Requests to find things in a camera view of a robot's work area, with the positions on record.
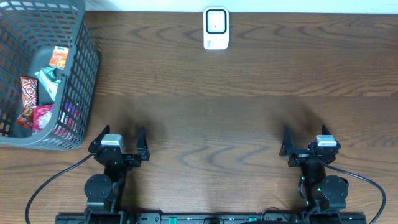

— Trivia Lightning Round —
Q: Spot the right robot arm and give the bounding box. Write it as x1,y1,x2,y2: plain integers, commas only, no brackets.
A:
279,125,349,223

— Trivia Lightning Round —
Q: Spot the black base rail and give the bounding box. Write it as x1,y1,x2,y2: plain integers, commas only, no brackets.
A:
55,212,368,224

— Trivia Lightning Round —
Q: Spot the red purple noodle packet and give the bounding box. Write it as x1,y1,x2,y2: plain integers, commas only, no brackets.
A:
32,105,53,135

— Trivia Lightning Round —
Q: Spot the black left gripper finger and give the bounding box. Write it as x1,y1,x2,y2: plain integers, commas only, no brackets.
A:
91,125,110,145
136,127,149,154

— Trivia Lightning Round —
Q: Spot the red Top chocolate bar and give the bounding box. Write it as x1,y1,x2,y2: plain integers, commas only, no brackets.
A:
17,76,38,129

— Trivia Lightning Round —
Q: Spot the orange tissue pack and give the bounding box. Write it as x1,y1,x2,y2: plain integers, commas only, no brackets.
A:
49,46,69,70

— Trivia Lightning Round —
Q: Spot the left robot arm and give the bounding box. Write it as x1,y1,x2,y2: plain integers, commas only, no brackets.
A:
83,125,150,223

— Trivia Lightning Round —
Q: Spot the teal snack wrapper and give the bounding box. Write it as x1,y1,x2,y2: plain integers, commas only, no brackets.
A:
34,67,61,101

